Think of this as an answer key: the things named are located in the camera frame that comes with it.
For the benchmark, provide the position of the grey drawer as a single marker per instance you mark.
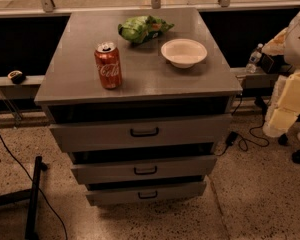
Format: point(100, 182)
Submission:
point(96, 173)
point(144, 194)
point(94, 136)

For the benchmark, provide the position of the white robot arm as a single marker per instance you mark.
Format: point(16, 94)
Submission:
point(287, 44)

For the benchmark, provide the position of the grey drawer cabinet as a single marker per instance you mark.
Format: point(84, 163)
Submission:
point(151, 88)

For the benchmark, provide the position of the grey bottom drawer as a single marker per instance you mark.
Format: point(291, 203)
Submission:
point(144, 194)

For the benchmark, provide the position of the grey top drawer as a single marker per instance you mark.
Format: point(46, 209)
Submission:
point(94, 136)

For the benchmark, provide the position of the small black box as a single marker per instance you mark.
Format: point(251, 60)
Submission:
point(270, 64)

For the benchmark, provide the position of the clear water bottle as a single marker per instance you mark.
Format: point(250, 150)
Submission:
point(254, 59)

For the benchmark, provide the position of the white bowl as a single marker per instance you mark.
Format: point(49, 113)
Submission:
point(184, 53)

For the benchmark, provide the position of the green chip bag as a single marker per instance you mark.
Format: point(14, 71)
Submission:
point(141, 29)

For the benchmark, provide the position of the red cola can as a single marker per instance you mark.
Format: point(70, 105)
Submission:
point(107, 60)

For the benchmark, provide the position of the black floor stand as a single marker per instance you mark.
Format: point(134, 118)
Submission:
point(31, 195)

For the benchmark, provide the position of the black yellow tape measure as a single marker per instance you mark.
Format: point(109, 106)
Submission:
point(16, 77)

